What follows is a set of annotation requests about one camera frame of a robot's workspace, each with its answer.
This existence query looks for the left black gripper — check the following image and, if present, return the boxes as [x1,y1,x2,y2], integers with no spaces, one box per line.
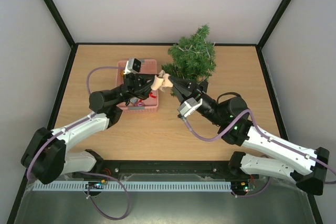
[112,73,160,106]

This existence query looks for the pink plastic basket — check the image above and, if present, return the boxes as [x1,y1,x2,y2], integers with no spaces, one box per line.
[118,59,159,113]

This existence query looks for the beige felt ornament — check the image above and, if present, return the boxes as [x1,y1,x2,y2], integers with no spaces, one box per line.
[151,70,173,91]

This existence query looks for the small green christmas tree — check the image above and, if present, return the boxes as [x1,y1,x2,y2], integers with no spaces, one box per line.
[161,24,216,83]

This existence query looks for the clear led string lights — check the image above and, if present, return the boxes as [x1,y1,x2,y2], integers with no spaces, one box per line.
[169,37,215,59]

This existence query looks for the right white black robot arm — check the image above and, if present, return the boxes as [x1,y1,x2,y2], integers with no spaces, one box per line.
[168,77,329,196]

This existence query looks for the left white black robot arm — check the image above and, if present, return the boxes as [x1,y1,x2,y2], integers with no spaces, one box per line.
[21,73,163,184]

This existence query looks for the red ribbon bow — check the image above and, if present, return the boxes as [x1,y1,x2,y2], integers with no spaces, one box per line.
[149,92,157,99]

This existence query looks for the silver gift box ornament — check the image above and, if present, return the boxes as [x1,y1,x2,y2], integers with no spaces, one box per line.
[130,97,139,104]

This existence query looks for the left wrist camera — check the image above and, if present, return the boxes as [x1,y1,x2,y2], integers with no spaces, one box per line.
[124,58,142,74]

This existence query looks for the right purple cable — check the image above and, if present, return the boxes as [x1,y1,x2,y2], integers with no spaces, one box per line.
[181,108,336,185]

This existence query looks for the black frame rail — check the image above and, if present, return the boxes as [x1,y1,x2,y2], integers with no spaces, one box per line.
[70,159,305,182]

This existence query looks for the light blue cable duct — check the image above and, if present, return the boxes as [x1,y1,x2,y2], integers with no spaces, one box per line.
[32,181,232,192]

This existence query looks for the purple cable loop front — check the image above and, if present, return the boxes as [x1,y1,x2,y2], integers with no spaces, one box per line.
[85,173,132,220]

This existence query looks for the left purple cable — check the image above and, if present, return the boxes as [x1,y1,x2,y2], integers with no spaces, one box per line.
[26,66,127,182]

